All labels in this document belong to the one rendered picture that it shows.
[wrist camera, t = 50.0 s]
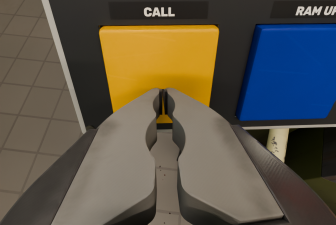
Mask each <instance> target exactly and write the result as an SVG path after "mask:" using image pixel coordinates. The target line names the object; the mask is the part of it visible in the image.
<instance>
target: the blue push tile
mask: <svg viewBox="0 0 336 225"><path fill-rule="evenodd" d="M335 101H336V23H273V24H256V25H255V29H254V33H253V38H252V42H251V47H250V51H249V55H248V60H247V64H246V69H245V73H244V77H243V82H242V86H241V90H240V95H239V99H238V104H237V108H236V112H235V114H236V116H237V118H238V119H239V120H240V121H264V120H298V119H324V118H326V117H327V116H328V114H329V112H330V110H331V108H332V107H333V105H334V103H335Z"/></svg>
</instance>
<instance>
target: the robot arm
mask: <svg viewBox="0 0 336 225"><path fill-rule="evenodd" d="M163 104H164V113H165V115H168V117H169V118H170V119H171V120H172V140H173V142H174V143H175V144H176V145H177V146H178V147H179V149H180V151H181V154H180V156H179V158H178V169H177V194H178V202H179V209H180V213H181V215H182V217H183V218H184V219H185V220H186V221H187V222H189V223H191V224H193V225H336V215H335V214H334V213H333V212H332V210H331V209H330V208H329V207H328V206H327V204H326V203H325V202H324V201H323V200H322V199H321V198H320V197H319V195H318V194H317V193H316V192H315V191H314V190H313V189H312V188H311V187H310V186H309V185H308V184H307V183H306V182H305V181H304V180H303V179H302V178H301V177H300V176H299V175H297V174H296V173H295V172H294V171H293V170H292V169H291V168H289V167H288V166H287V165H286V164H285V163H284V162H282V161H281V160H280V159H279V158H278V157H276V156H275V155H274V154H273V153H272V152H271V151H269V150H268V149H267V148H266V147H265V146H263V145H262V144H261V143H260V142H259V141H258V140H256V139H255V138H254V137H253V136H252V135H250V134H249V133H248V132H247V131H246V130H245V129H243V128H242V127H241V126H240V125H239V124H237V125H231V124H230V123H229V122H228V121H227V120H226V119H224V118H223V117H222V116H221V115H220V114H218V113H217V112H215V111H214V110H213V109H211V108H210V107H208V106H206V105H205V104H203V103H201V102H199V101H197V100H196V99H194V98H192V97H190V96H188V95H186V94H184V93H182V92H180V91H179V90H177V89H175V88H171V87H167V88H165V89H160V88H157V87H156V88H152V89H151V90H149V91H147V92H146V93H144V94H142V95H141V96H139V97H137V98H136V99H134V100H132V101H131V102H129V103H127V104H126V105H124V106H123V107H121V108H120V109H118V110H117V111H116V112H114V113H113V114H112V115H110V116H109V117H108V118H107V119H106V120H105V121H104V122H103V123H102V124H101V125H100V126H99V127H98V128H97V129H89V130H88V131H87V132H86V133H85V134H83V135H82V136H81V137H80V138H79V139H78V140H77V141H76V142H75V143H74V144H73V145H72V146H71V147H70V148H69V149H68V150H67V151H66V152H65V153H64V154H63V155H62V156H61V157H60V158H59V159H57V160H56V161H55V162H54V163H53V164H52V165H51V166H50V167H49V168H48V169H47V170H46V171H45V172H44V173H43V174H42V175H41V176H40V177H39V178H38V179H37V180H36V181H35V182H34V183H33V184H32V185H31V186H30V187H29V188H28V189H27V190H26V191H25V192H24V193H23V194H22V195H21V197H20V198H19V199H18V200H17V201H16V202H15V204H14V205H13V206H12V207H11V208H10V210H9V211H8V212H7V214H6V215H5V216H4V217H3V219H2V220H1V221H0V225H148V224H149V223H150V222H151V221H152V220H153V219H154V217H155V215H156V205H157V177H156V161H155V158H154V157H153V156H152V154H151V153H150V151H151V149H152V147H153V145H154V144H155V143H156V142H157V119H158V117H159V116H160V115H163Z"/></svg>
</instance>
